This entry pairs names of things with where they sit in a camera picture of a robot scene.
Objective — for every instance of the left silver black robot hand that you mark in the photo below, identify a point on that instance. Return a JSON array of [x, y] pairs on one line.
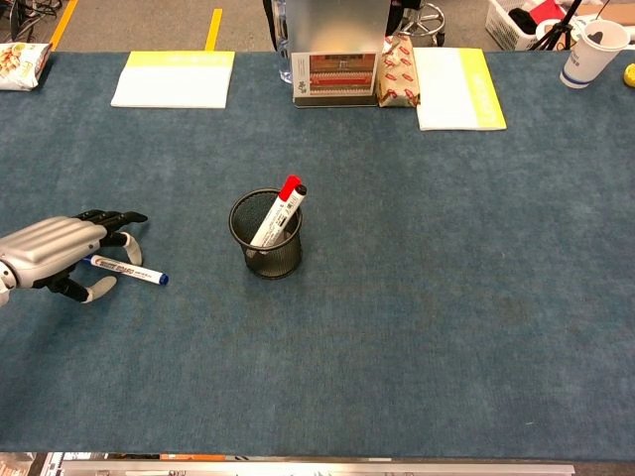
[[44, 243]]

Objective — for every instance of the blue whiteboard marker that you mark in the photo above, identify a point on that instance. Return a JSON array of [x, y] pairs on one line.
[[134, 272]]

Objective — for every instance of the black whiteboard marker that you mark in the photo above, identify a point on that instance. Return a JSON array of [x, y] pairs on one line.
[[292, 205]]

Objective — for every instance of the black round cup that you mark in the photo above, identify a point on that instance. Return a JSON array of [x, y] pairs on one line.
[[273, 263]]

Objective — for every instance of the printed snack bag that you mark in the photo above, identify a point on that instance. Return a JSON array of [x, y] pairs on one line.
[[17, 64]]

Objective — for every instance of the white notebook with yellow band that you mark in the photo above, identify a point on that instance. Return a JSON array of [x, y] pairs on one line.
[[173, 82]]

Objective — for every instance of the red whiteboard marker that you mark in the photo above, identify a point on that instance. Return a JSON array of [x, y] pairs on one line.
[[285, 191]]

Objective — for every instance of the clear plastic water bottle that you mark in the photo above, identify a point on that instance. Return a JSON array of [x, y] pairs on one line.
[[284, 44]]

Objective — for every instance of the blue felt table mat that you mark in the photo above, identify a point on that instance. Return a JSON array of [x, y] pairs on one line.
[[421, 273]]

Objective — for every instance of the gold red wrapped snack pack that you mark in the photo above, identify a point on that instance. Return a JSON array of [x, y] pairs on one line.
[[399, 74]]

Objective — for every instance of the chrome stool base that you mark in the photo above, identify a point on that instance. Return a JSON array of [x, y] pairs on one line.
[[421, 20]]

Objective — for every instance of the white yellow Lexicon notebook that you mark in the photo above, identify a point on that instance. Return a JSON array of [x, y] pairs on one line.
[[456, 89]]

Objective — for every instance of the white plastic basket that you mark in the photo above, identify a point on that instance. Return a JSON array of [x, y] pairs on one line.
[[501, 25]]

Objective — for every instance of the black tripod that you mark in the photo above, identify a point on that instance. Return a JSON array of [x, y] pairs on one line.
[[558, 32]]

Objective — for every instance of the white paper cup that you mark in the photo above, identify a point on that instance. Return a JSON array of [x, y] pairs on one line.
[[588, 57]]

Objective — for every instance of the small yellow round object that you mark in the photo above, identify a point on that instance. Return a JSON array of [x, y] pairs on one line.
[[630, 76]]

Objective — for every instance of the black wheeled frame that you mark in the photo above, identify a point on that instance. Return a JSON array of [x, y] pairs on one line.
[[25, 15]]

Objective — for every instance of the aluminium profile rail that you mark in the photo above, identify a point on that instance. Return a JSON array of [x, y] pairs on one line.
[[322, 468]]

